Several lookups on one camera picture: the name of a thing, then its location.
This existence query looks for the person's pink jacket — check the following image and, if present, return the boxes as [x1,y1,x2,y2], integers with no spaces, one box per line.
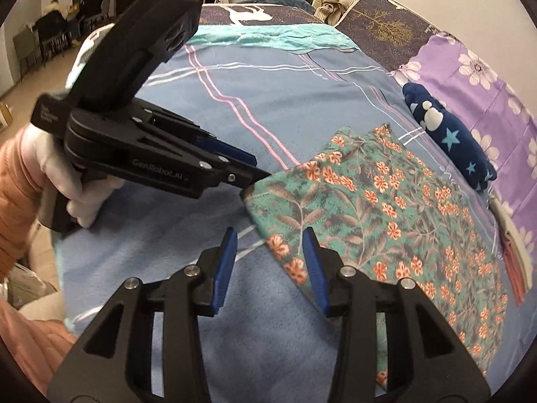
[0,298,80,395]

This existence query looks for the floral print shirt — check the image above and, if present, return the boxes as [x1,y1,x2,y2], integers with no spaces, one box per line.
[240,124,510,389]

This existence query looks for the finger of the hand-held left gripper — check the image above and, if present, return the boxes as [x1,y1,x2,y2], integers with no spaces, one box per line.
[201,153,273,190]
[195,132,258,168]

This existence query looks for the beige clothes pile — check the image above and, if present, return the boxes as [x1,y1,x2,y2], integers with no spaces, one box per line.
[312,0,363,26]

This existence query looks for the dark dining chair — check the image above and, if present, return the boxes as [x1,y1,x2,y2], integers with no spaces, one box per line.
[38,6,85,57]

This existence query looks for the dark tree print pillow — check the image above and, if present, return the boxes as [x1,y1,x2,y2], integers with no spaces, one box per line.
[336,0,458,72]

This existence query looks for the pink folded cloth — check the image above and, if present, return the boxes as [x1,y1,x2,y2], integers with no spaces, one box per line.
[501,235,527,305]

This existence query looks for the folded beige and pink cloths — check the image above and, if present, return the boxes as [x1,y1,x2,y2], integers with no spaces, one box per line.
[489,189,533,278]

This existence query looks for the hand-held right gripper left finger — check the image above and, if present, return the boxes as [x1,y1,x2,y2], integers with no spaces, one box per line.
[47,227,239,403]

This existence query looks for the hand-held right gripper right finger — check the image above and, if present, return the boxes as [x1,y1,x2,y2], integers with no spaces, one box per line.
[302,227,491,403]

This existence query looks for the blue plaid bed sheet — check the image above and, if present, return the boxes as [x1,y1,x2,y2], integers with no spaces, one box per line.
[54,23,517,403]

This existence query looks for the purple floral pillow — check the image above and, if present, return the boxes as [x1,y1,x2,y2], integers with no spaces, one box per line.
[392,34,537,257]

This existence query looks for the person's left hand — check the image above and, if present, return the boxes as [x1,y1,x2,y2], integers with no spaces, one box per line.
[23,128,123,228]

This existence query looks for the grey chair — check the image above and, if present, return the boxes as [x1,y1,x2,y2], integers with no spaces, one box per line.
[12,25,45,80]

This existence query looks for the navy star print blanket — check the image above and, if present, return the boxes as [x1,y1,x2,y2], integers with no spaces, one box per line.
[402,82,498,191]

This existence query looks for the dark deer print blanket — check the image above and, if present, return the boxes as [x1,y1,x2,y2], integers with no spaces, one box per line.
[199,2,332,26]

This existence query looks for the person's left forearm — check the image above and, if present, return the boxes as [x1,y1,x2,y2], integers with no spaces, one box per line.
[0,128,49,288]

